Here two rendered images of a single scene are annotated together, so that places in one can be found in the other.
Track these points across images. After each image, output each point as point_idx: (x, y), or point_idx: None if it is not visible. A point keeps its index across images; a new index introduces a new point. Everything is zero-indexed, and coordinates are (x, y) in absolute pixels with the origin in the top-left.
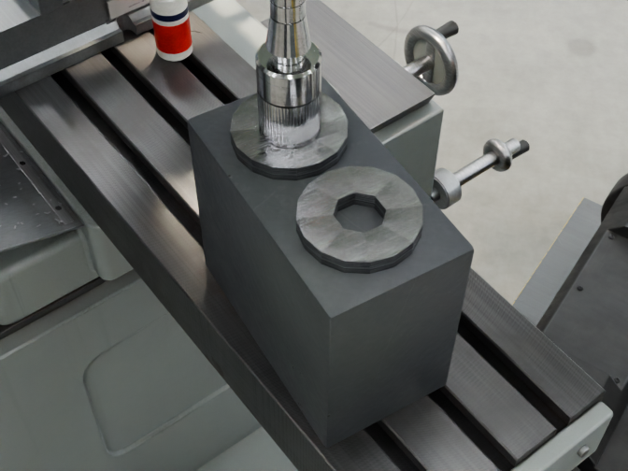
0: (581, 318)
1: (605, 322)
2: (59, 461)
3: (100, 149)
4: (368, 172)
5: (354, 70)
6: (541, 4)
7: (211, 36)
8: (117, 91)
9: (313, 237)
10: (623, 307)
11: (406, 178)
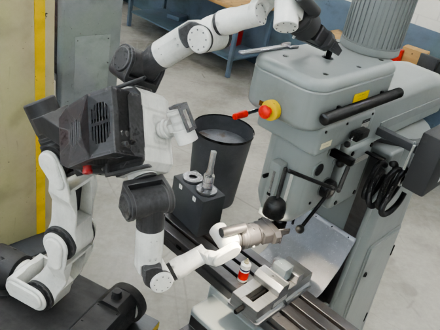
0: (103, 321)
1: (96, 319)
2: None
3: (250, 253)
4: (192, 181)
5: None
6: None
7: (233, 283)
8: (253, 268)
9: (200, 174)
10: (88, 324)
11: (184, 184)
